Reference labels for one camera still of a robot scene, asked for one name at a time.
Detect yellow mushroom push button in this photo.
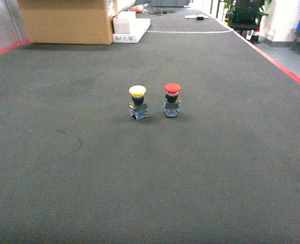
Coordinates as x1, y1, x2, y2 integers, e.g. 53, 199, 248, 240
129, 85, 148, 120

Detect red mushroom push button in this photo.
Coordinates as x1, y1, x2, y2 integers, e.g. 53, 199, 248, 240
164, 83, 182, 117

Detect white flat box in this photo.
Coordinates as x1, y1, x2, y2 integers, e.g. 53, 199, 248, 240
113, 18, 151, 44

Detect white small box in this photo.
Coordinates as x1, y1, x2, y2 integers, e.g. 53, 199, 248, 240
113, 11, 136, 34

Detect flat items on floor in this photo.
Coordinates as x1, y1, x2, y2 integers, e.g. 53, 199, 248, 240
185, 14, 209, 20

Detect large cardboard box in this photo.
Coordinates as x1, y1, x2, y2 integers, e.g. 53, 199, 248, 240
17, 0, 117, 45

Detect black office chair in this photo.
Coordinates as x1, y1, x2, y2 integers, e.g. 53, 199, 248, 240
227, 1, 261, 31

